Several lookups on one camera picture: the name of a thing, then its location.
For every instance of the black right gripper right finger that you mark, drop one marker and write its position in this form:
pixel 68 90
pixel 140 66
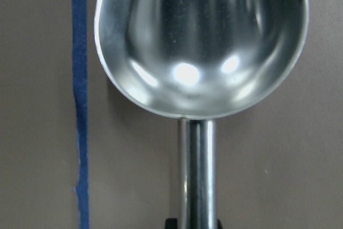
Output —
pixel 219 223

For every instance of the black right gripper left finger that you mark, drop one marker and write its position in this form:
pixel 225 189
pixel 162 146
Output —
pixel 173 222

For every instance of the metal ice scoop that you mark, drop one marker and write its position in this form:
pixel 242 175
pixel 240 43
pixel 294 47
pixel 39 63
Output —
pixel 196 61

